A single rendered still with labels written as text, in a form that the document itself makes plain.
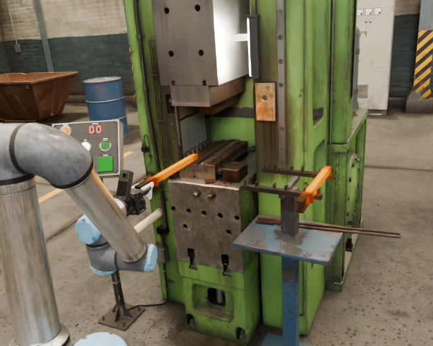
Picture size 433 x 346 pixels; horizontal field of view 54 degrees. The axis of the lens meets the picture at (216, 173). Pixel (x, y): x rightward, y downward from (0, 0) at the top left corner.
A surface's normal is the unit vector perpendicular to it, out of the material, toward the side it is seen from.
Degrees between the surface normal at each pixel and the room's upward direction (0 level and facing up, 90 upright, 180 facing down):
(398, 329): 0
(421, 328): 0
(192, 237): 90
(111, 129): 60
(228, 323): 90
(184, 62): 90
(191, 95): 90
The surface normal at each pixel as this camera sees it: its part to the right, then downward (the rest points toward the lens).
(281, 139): -0.43, 0.34
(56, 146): 0.52, -0.24
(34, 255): 0.81, 0.12
